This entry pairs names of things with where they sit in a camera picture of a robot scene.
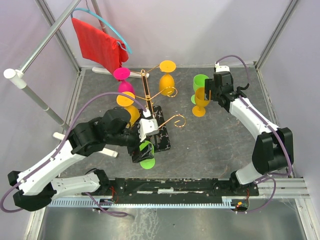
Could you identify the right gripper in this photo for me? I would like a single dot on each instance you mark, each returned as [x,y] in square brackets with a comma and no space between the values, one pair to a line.
[209,85]

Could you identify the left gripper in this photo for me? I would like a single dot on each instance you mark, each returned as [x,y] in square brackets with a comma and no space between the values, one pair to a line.
[134,151]

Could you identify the green wine glass front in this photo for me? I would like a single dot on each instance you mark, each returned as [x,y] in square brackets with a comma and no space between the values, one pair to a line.
[150,161]

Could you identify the green wine glass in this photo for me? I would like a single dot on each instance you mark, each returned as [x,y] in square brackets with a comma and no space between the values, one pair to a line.
[199,81]
[150,161]

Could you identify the orange wine glass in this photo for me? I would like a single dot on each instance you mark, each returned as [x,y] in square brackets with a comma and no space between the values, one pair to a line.
[167,82]
[127,103]
[200,102]

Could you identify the orange wine glass front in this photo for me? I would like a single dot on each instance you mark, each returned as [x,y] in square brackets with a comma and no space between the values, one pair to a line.
[167,82]

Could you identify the pink wine glass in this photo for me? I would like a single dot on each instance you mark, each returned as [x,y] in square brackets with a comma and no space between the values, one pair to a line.
[121,74]

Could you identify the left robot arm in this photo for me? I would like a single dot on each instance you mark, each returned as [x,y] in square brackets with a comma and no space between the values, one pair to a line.
[39,185]

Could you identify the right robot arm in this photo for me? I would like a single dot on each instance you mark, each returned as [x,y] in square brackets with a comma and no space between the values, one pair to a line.
[274,146]

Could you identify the green wine glass right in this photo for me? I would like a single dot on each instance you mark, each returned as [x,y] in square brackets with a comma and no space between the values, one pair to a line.
[199,81]

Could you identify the red cloth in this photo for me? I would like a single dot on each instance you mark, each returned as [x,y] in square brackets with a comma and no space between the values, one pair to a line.
[99,47]

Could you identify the white clothes stand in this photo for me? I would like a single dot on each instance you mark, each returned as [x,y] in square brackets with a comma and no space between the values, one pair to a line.
[26,129]

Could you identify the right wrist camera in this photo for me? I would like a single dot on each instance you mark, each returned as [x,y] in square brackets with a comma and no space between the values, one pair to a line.
[221,68]

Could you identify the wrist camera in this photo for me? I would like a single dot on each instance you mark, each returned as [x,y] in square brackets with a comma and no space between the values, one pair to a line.
[148,125]
[221,68]

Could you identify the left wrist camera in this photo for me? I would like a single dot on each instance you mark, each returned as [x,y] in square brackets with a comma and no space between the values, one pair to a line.
[148,125]

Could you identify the gold wire glass rack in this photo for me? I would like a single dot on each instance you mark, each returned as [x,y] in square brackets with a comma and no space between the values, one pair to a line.
[161,141]

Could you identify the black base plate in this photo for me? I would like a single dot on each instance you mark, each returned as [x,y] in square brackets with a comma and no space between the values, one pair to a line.
[122,187]

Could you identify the white slotted cable duct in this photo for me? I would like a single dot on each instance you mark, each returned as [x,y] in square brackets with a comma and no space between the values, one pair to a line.
[156,201]

